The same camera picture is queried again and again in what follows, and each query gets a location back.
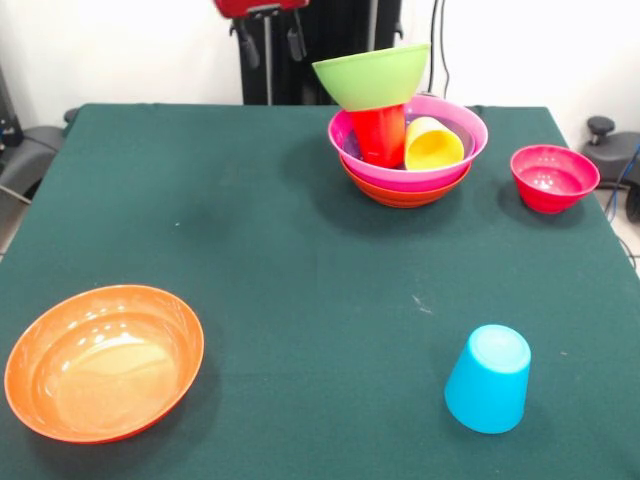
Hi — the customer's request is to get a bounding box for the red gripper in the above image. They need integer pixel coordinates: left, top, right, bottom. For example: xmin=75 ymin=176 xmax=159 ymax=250
xmin=213 ymin=0 xmax=311 ymax=70

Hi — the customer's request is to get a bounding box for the green bowl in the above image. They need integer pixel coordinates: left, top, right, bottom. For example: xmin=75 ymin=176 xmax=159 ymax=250
xmin=311 ymin=42 xmax=432 ymax=113

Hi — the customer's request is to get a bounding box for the red cup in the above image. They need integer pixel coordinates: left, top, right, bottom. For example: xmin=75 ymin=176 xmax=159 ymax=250
xmin=348 ymin=103 xmax=407 ymax=169

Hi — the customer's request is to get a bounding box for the yellow cup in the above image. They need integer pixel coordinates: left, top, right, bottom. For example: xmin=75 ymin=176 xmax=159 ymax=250
xmin=403 ymin=116 xmax=466 ymax=172

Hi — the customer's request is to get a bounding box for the orange bowl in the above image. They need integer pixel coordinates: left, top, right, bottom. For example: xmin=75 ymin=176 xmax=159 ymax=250
xmin=3 ymin=284 xmax=206 ymax=445
xmin=338 ymin=149 xmax=473 ymax=209

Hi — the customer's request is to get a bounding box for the large pink bowl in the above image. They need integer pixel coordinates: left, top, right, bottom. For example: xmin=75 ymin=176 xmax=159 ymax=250
xmin=327 ymin=94 xmax=489 ymax=193

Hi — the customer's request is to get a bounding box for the purple bowl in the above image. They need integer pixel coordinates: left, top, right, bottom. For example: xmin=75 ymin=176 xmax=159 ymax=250
xmin=342 ymin=117 xmax=476 ymax=172

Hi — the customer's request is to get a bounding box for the dark green tablecloth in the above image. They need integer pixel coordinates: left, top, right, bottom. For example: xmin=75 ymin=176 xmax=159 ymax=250
xmin=0 ymin=103 xmax=640 ymax=480

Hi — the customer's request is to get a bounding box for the black caster leg with knob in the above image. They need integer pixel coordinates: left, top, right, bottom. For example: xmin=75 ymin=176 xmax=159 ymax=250
xmin=582 ymin=115 xmax=640 ymax=224
xmin=0 ymin=107 xmax=81 ymax=206

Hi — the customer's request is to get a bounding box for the small crimson bowl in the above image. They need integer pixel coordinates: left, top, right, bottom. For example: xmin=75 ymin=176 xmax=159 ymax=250
xmin=509 ymin=144 xmax=601 ymax=215

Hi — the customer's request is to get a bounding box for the light blue cup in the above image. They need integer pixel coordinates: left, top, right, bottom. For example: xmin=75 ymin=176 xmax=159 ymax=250
xmin=444 ymin=323 xmax=533 ymax=435

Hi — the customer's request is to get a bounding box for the black wall cable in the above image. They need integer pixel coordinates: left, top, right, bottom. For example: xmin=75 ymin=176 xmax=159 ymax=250
xmin=422 ymin=0 xmax=454 ymax=101

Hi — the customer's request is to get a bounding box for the blue cable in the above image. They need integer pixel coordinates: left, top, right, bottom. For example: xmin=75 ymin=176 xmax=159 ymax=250
xmin=604 ymin=144 xmax=640 ymax=221

